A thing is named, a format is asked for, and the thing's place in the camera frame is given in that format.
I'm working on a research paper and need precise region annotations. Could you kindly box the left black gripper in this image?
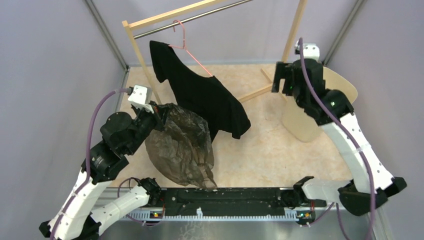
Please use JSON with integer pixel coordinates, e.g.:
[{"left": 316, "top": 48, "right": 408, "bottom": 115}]
[{"left": 126, "top": 99, "right": 173, "bottom": 155}]

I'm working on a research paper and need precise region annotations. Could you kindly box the dark translucent trash bag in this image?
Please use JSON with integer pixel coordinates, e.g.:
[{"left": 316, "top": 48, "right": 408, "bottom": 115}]
[{"left": 144, "top": 103, "right": 218, "bottom": 189}]

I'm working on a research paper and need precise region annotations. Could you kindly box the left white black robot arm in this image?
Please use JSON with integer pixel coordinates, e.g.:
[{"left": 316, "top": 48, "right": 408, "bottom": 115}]
[{"left": 39, "top": 102, "right": 170, "bottom": 240}]

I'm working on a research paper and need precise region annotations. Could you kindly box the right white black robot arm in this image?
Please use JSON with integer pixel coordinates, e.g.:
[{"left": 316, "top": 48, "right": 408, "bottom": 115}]
[{"left": 271, "top": 59, "right": 407, "bottom": 216}]

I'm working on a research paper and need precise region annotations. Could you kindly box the beige plastic trash bin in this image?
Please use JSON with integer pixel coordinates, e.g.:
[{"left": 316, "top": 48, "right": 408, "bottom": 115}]
[{"left": 282, "top": 66, "right": 358, "bottom": 143}]

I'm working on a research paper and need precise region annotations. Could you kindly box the black t-shirt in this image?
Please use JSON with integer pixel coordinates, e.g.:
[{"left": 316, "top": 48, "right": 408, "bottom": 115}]
[{"left": 149, "top": 40, "right": 251, "bottom": 140}]

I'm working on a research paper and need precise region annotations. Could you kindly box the metal hanging rod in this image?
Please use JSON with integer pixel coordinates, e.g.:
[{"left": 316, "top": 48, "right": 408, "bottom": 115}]
[{"left": 133, "top": 0, "right": 252, "bottom": 40}]

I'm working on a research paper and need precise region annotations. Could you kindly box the wooden clothes rack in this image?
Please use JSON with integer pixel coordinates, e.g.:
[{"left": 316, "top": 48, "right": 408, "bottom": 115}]
[{"left": 122, "top": 0, "right": 307, "bottom": 103}]

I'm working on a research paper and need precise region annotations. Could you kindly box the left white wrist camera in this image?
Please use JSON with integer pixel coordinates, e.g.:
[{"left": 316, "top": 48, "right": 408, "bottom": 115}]
[{"left": 128, "top": 85, "right": 154, "bottom": 113}]

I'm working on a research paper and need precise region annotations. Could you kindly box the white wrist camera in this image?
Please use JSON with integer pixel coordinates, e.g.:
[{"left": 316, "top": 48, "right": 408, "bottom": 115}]
[
  {"left": 128, "top": 85, "right": 154, "bottom": 113},
  {"left": 294, "top": 41, "right": 320, "bottom": 62}
]

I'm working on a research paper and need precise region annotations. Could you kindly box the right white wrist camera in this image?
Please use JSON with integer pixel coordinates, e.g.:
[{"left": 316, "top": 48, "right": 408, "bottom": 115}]
[{"left": 294, "top": 41, "right": 320, "bottom": 62}]

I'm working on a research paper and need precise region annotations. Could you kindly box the pink wire hanger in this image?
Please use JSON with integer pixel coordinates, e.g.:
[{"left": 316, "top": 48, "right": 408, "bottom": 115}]
[{"left": 167, "top": 19, "right": 214, "bottom": 78}]

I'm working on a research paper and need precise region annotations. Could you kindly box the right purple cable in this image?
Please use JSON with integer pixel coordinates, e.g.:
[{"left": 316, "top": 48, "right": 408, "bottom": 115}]
[{"left": 297, "top": 37, "right": 377, "bottom": 240}]

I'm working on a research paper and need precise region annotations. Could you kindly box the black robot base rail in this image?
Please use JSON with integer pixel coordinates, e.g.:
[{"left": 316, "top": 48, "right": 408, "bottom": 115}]
[{"left": 151, "top": 187, "right": 311, "bottom": 217}]

